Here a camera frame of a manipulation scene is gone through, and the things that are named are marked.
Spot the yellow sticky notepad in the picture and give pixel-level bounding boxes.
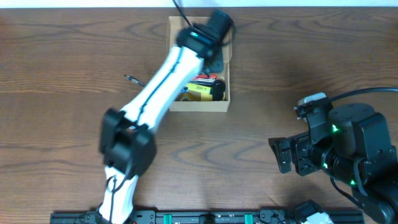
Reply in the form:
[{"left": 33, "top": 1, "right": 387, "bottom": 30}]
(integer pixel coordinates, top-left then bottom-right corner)
[{"left": 192, "top": 93, "right": 215, "bottom": 101}]

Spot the yellow highlighter marker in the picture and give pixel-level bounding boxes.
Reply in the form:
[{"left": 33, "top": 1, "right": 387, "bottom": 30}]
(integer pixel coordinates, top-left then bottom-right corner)
[{"left": 182, "top": 83, "right": 212, "bottom": 95}]

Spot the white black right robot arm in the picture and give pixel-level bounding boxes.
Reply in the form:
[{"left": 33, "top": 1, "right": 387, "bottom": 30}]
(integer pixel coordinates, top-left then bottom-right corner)
[{"left": 268, "top": 103, "right": 397, "bottom": 223}]

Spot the red black stapler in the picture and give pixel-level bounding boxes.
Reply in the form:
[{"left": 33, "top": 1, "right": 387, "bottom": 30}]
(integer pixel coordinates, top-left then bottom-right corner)
[{"left": 191, "top": 74, "right": 217, "bottom": 85}]

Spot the black correction tape dispenser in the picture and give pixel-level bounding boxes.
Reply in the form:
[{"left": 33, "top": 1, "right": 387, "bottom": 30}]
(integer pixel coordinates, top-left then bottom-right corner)
[{"left": 211, "top": 80, "right": 226, "bottom": 101}]

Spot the black ballpoint pen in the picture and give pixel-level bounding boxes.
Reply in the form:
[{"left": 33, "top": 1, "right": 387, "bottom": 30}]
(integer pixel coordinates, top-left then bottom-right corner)
[{"left": 124, "top": 75, "right": 146, "bottom": 87}]

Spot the yellow adhesive tape roll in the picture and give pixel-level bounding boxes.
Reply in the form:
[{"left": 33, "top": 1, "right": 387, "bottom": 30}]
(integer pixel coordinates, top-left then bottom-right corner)
[{"left": 178, "top": 93, "right": 194, "bottom": 101}]

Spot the brown cardboard box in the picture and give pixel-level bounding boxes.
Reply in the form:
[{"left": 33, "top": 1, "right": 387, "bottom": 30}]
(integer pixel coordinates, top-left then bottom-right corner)
[{"left": 165, "top": 16, "right": 233, "bottom": 112}]

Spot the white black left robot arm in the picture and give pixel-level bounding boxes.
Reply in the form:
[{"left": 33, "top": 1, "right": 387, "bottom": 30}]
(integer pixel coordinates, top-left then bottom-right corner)
[{"left": 96, "top": 24, "right": 231, "bottom": 223}]

